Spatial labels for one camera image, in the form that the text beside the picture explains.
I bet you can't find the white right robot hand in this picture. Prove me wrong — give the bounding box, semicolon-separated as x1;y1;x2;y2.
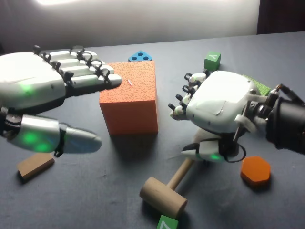
168;70;261;165

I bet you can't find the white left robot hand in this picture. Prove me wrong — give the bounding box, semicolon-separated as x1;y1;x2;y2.
0;45;123;157

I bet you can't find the green tile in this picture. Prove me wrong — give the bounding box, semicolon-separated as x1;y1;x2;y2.
242;74;272;96

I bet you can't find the wooden mallet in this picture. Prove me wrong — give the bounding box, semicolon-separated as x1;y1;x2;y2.
139;157;194;219

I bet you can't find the grey table cloth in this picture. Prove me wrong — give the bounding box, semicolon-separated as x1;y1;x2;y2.
0;31;305;229

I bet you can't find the green cube with letter Y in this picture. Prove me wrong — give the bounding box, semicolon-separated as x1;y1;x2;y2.
203;51;222;72

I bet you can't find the tan wooden plank block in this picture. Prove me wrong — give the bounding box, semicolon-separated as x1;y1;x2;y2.
17;152;56;181

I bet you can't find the dark curtain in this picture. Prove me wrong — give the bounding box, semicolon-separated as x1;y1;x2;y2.
256;0;305;35

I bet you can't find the green cube with number 7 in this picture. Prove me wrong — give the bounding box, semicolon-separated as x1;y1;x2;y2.
156;214;180;229

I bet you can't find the large orange foam block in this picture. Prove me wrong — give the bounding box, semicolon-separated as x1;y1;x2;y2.
99;61;159;136

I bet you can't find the blue block with round holes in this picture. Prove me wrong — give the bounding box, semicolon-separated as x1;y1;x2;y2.
128;50;154;62

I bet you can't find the orange hexagon block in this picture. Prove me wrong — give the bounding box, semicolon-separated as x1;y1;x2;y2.
240;156;272;185

